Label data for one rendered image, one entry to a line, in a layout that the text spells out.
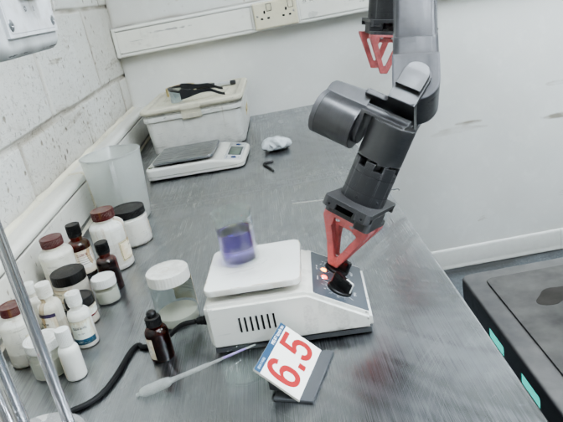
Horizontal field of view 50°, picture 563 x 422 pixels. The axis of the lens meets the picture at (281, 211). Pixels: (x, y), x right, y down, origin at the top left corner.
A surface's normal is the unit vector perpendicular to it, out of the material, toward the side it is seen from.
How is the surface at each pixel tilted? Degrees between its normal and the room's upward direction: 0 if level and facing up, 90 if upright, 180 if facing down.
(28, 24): 90
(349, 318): 90
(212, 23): 90
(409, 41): 49
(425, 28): 37
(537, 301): 0
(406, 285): 0
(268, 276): 0
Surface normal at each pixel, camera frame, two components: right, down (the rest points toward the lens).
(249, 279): -0.18, -0.92
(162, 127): 0.02, 0.40
